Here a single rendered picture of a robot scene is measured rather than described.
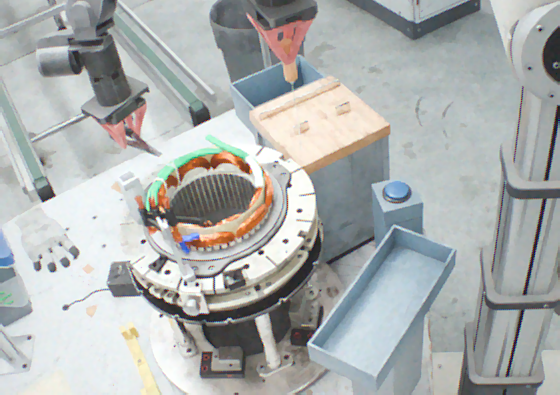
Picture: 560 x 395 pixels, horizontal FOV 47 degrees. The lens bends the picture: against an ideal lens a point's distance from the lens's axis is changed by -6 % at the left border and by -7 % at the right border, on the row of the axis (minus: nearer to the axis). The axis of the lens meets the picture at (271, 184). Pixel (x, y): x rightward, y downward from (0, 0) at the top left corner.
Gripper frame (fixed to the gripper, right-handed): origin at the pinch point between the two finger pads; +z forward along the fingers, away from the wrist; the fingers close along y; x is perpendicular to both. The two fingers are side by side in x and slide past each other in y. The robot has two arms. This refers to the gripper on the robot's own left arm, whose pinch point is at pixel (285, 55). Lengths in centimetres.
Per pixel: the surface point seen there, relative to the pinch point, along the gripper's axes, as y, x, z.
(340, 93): -23.9, 19.6, 29.6
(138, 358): -7, -35, 57
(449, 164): -86, 97, 136
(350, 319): 19.9, -3.1, 33.1
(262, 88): -40, 10, 34
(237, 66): -148, 37, 101
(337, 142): -11.5, 12.0, 29.4
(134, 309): -19, -33, 59
